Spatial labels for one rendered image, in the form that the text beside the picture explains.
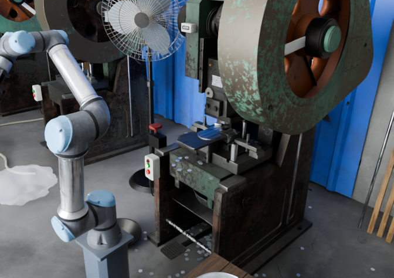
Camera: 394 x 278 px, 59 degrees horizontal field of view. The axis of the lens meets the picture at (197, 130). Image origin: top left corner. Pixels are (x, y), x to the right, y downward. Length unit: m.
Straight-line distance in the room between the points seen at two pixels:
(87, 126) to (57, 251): 1.27
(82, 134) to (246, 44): 0.63
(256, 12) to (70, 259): 1.74
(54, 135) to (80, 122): 0.09
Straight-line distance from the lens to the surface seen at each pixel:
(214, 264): 1.68
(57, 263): 2.30
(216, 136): 1.80
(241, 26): 1.22
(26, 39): 1.41
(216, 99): 1.78
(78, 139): 1.23
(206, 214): 2.03
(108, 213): 1.54
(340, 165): 2.92
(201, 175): 1.79
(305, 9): 1.53
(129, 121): 3.38
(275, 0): 1.22
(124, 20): 2.44
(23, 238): 2.55
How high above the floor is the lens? 1.51
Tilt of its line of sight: 23 degrees down
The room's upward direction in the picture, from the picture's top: 2 degrees clockwise
